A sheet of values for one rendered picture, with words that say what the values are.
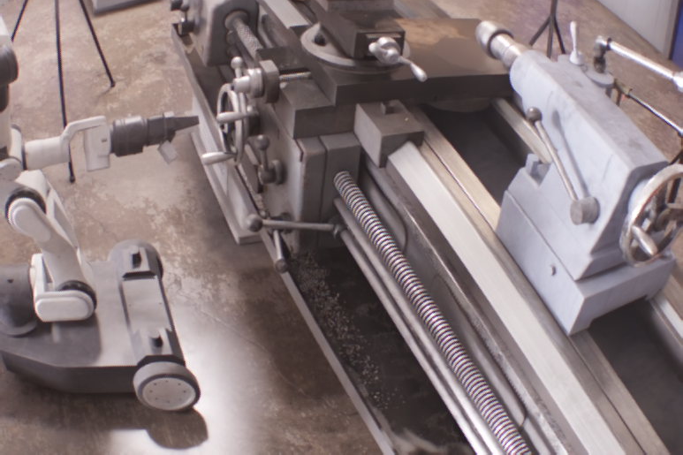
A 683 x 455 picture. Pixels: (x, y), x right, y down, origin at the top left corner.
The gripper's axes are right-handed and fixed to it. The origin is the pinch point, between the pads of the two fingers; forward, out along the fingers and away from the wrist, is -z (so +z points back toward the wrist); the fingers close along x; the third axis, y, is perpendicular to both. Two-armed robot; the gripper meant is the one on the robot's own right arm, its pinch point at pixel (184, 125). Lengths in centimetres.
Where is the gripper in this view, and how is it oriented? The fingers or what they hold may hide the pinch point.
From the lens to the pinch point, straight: 189.8
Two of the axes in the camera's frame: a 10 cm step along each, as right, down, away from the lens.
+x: 3.2, -1.7, -9.3
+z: -9.3, 1.5, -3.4
